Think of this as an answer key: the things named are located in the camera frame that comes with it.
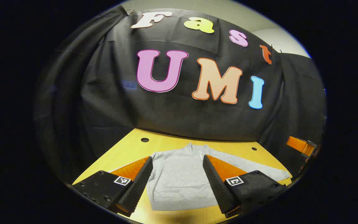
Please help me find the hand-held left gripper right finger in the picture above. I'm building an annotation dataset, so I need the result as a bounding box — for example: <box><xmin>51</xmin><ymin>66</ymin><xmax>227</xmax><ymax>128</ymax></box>
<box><xmin>202</xmin><ymin>155</ymin><xmax>288</xmax><ymax>218</ymax></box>

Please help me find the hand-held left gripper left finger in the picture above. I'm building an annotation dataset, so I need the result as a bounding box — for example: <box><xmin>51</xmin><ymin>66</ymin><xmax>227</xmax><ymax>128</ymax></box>
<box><xmin>72</xmin><ymin>156</ymin><xmax>154</xmax><ymax>217</ymax></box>

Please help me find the grey sweatshirt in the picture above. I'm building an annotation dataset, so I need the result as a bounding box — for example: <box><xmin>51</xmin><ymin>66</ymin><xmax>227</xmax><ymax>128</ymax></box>
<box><xmin>146</xmin><ymin>142</ymin><xmax>291</xmax><ymax>211</ymax></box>

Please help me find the black backdrop cloth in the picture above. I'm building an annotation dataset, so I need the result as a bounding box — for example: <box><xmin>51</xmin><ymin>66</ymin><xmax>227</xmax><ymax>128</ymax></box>
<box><xmin>33</xmin><ymin>6</ymin><xmax>327</xmax><ymax>184</ymax></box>

